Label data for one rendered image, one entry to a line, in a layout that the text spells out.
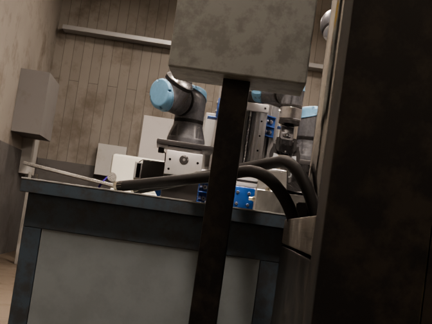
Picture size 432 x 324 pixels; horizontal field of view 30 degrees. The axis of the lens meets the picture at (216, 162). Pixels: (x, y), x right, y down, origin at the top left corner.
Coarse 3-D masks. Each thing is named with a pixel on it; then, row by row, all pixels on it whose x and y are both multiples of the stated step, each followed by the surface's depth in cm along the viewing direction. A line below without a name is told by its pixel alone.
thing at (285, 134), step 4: (284, 124) 271; (284, 128) 268; (288, 128) 269; (292, 128) 269; (280, 132) 265; (284, 132) 265; (288, 132) 266; (292, 132) 266; (280, 136) 262; (284, 136) 262; (288, 136) 263; (292, 136) 264; (280, 140) 262; (284, 140) 262; (288, 140) 262; (292, 140) 262; (284, 144) 262; (288, 144) 262
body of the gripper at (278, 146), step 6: (282, 120) 270; (288, 120) 269; (294, 120) 270; (294, 126) 275; (276, 138) 272; (276, 144) 269; (294, 144) 269; (282, 150) 269; (288, 150) 269; (294, 150) 269
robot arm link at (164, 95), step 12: (168, 72) 302; (156, 84) 300; (168, 84) 297; (180, 84) 297; (156, 96) 300; (168, 96) 296; (180, 96) 300; (156, 108) 301; (168, 108) 300; (180, 108) 304
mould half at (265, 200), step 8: (280, 176) 234; (264, 184) 233; (256, 192) 227; (264, 192) 221; (272, 192) 221; (256, 200) 221; (264, 200) 221; (272, 200) 221; (296, 200) 221; (304, 200) 221; (256, 208) 221; (264, 208) 221; (272, 208) 221; (280, 208) 221
